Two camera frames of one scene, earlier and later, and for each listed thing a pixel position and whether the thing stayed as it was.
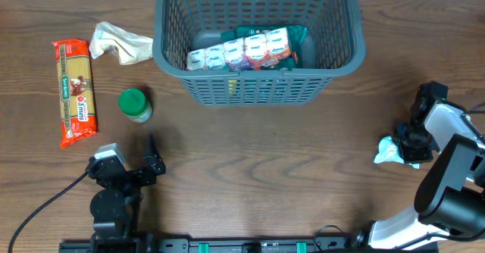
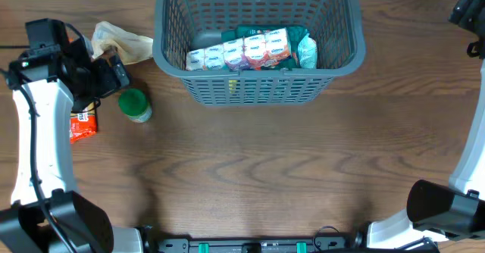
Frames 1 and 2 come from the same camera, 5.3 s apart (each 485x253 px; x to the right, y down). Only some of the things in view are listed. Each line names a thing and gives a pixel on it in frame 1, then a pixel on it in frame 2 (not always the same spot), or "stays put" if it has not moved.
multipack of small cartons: x=249 y=51 stays put
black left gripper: x=133 y=173 -> x=114 y=73
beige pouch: x=131 y=48 stays put
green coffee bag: x=297 y=34 stays put
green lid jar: x=133 y=104 stays put
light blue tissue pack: x=389 y=151 -> x=308 y=52
